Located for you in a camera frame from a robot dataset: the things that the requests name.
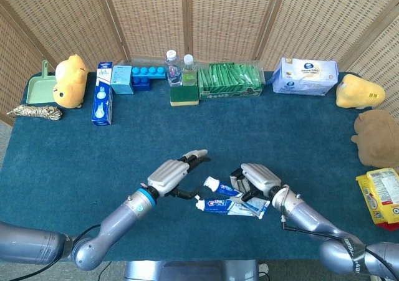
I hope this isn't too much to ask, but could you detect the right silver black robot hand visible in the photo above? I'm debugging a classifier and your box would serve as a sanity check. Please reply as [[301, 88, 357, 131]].
[[229, 163, 283, 201]]

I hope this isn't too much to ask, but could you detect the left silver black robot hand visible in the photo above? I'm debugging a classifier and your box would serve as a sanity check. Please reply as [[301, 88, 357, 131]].
[[146, 149, 211, 200]]

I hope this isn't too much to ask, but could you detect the toothpaste tube small logo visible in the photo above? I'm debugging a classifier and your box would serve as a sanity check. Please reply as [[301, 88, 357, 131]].
[[203, 176, 271, 220]]

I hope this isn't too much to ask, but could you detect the Crest toothpaste tube large logo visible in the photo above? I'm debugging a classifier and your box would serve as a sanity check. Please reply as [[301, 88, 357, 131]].
[[195, 195, 259, 216]]

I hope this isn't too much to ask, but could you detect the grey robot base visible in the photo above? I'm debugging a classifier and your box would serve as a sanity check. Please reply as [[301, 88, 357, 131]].
[[123, 260, 260, 281]]

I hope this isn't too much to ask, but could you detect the long blue toothpaste box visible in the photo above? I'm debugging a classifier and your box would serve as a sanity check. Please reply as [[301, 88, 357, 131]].
[[91, 61, 113, 126]]

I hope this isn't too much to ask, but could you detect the blue table carpet mat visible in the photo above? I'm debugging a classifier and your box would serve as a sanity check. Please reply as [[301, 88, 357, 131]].
[[0, 71, 399, 262]]

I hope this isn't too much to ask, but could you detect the green yellow sponge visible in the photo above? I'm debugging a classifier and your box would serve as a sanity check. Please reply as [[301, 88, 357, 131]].
[[170, 85, 200, 107]]

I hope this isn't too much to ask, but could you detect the green tea sachet box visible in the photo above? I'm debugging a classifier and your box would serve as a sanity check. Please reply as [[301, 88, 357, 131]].
[[198, 61, 267, 100]]

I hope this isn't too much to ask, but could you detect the clear bottle pink label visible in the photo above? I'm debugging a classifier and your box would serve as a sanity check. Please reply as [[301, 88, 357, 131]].
[[165, 50, 183, 87]]

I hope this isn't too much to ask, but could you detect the blue toy building block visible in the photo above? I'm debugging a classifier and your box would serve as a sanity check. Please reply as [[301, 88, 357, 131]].
[[131, 65, 167, 92]]

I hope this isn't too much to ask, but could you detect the green drink bottle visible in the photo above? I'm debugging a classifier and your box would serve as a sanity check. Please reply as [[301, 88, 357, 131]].
[[181, 54, 198, 87]]

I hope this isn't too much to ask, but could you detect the small light blue box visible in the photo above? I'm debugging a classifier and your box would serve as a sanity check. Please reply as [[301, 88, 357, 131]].
[[110, 65, 135, 95]]

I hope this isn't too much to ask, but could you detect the white blue tissue pack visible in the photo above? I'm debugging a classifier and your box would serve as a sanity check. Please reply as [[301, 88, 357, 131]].
[[271, 57, 340, 97]]

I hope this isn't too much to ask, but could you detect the yellow snack bag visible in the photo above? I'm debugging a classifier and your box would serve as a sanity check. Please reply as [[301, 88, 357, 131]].
[[355, 167, 399, 232]]

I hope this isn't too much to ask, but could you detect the brown plush toy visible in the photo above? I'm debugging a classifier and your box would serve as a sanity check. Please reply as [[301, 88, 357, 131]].
[[351, 109, 399, 168]]

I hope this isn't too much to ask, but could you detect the yellow plush toy with tag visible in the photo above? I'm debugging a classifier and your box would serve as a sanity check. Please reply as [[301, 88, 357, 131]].
[[335, 74, 387, 110]]

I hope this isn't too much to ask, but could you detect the yellow chick plush toy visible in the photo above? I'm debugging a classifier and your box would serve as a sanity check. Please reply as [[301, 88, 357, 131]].
[[52, 54, 89, 109]]

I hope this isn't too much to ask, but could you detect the green plastic dustpan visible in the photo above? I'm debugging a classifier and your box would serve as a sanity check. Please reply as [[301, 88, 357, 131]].
[[26, 59, 59, 105]]

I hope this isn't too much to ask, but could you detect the woven bamboo folding screen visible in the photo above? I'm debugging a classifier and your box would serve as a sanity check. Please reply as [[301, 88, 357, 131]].
[[0, 0, 399, 126]]

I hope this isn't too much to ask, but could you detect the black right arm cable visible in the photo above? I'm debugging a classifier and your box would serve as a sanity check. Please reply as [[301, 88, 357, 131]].
[[279, 212, 399, 271]]

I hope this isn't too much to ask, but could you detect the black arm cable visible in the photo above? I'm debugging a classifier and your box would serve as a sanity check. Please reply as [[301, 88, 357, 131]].
[[279, 212, 399, 271], [15, 224, 102, 281]]

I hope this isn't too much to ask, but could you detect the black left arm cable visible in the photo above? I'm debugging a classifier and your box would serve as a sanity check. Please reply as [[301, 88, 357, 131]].
[[15, 224, 102, 281]]

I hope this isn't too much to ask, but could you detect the black floor cable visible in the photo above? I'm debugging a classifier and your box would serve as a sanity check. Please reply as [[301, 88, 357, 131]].
[[99, 261, 112, 281]]

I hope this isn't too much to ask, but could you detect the coiled patterned rope bundle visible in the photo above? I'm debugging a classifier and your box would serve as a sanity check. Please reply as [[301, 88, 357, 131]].
[[6, 104, 63, 121]]

